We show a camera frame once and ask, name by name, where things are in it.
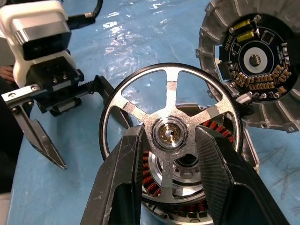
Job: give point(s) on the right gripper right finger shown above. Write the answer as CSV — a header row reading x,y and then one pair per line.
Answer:
x,y
229,187

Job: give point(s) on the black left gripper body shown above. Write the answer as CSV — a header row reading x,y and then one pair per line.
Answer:
x,y
56,77

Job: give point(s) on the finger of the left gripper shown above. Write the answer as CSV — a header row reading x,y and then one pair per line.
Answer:
x,y
100,86
35,133

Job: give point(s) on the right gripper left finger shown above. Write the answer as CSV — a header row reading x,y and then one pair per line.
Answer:
x,y
117,187

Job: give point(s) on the motor stator with copper windings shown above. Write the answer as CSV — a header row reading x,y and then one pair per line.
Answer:
x,y
150,178

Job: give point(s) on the finned motor cover with circuit board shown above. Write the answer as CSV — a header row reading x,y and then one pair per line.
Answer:
x,y
276,47

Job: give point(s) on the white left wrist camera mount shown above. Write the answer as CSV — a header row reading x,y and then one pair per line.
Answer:
x,y
35,14

